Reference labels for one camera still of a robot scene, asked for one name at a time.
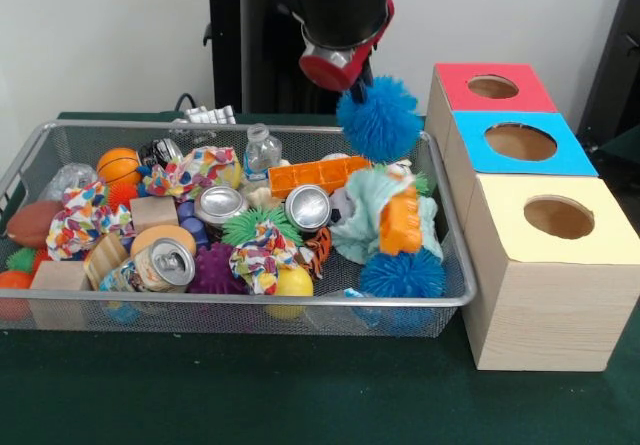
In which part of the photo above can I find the red-orange ball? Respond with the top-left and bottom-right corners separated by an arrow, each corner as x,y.
0,270 -> 34,322

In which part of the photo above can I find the light blue knitted cloth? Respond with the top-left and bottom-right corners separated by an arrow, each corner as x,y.
329,167 -> 445,265

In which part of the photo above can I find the green fuzzy ball with eye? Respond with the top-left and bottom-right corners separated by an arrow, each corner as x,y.
372,160 -> 434,197

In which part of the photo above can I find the brown rubber ball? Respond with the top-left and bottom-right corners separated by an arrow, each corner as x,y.
6,200 -> 64,249

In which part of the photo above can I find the purple spiky ball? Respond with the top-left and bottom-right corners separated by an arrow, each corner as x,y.
188,242 -> 249,295

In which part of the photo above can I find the wooden box with three holes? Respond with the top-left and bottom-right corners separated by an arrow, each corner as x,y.
424,62 -> 640,372

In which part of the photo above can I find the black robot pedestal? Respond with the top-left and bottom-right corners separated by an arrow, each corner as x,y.
192,0 -> 404,115

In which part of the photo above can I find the small orange basketball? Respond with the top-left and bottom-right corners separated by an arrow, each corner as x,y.
96,147 -> 142,186

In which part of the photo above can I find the black cable loop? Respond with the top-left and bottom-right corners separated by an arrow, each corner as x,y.
174,92 -> 202,114

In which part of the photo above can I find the blue spiky rubber ball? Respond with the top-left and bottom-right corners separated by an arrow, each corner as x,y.
359,249 -> 447,299
335,75 -> 425,164

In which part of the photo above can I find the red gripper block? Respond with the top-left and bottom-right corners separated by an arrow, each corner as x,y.
298,0 -> 396,105

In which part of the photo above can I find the colourful dotted cloth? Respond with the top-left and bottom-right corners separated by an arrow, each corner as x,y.
45,180 -> 136,261

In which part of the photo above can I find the shallow clear mesh bin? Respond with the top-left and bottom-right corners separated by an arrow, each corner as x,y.
0,119 -> 476,337

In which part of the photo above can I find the colourful drink can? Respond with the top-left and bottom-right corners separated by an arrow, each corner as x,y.
99,237 -> 197,294

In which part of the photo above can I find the small soccer ball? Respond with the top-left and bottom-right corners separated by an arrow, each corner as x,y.
329,187 -> 357,229

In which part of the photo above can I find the black upright panel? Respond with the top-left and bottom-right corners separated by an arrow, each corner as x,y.
577,0 -> 640,159

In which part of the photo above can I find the plain wooden cube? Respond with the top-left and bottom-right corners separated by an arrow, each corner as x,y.
29,259 -> 91,292

